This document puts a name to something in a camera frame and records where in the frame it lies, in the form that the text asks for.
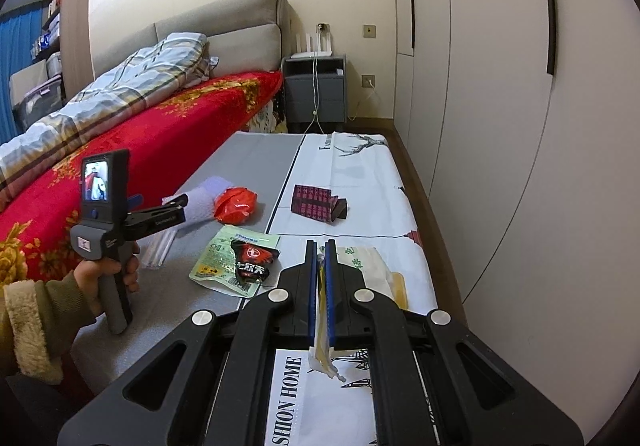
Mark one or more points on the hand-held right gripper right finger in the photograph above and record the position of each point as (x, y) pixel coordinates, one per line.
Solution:
(331, 296)

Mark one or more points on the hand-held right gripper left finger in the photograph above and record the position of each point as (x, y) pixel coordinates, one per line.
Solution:
(312, 296)

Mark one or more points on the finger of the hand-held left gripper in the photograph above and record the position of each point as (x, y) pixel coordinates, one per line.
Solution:
(160, 218)
(135, 202)

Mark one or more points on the cream plastic bag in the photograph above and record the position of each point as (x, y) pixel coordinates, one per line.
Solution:
(375, 266)

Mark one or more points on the orange plastic bag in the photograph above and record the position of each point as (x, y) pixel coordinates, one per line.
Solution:
(235, 203)

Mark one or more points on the person's left hand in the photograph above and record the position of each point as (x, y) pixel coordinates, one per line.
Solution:
(90, 283)

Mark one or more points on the black red snack packet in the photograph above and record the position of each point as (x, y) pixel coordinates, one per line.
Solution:
(255, 263)

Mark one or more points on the green white packet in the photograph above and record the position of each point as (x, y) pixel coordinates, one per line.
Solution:
(215, 258)

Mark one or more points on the dark red patterned box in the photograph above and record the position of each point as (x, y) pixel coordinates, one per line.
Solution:
(312, 203)

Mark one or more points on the red floral blanket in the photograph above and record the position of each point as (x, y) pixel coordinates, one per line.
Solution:
(190, 126)

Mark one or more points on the plaid quilt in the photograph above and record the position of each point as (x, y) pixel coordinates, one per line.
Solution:
(125, 86)

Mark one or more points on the printed grey white tablecloth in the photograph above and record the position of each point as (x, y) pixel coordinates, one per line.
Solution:
(360, 176)

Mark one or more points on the clear storage box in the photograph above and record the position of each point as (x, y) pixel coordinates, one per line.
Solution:
(40, 101)

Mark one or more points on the floral bed sheet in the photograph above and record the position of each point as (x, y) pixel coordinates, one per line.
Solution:
(267, 119)

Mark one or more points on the plaid pillow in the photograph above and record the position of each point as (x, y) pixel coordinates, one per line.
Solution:
(210, 69)

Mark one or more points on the white storage box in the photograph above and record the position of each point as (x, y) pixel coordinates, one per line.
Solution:
(54, 65)

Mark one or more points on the cardboard box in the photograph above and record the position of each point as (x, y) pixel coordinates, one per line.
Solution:
(27, 76)

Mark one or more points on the wooden bookshelf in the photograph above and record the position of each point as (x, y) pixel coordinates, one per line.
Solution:
(77, 26)

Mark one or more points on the blue curtain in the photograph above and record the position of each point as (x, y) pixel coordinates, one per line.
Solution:
(15, 56)

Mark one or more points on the grey padded headboard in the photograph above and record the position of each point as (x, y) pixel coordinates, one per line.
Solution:
(225, 31)

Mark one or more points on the grey nightstand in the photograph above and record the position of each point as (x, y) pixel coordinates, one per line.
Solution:
(330, 96)

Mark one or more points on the dark cloth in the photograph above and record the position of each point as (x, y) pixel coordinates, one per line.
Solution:
(35, 411)

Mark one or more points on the white router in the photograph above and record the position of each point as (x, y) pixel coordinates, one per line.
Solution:
(310, 54)

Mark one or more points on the white wardrobe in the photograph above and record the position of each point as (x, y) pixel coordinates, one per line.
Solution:
(500, 126)

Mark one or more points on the white charger plug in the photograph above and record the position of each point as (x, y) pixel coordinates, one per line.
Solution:
(322, 28)

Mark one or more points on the wall socket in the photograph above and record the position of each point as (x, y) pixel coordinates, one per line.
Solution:
(368, 81)

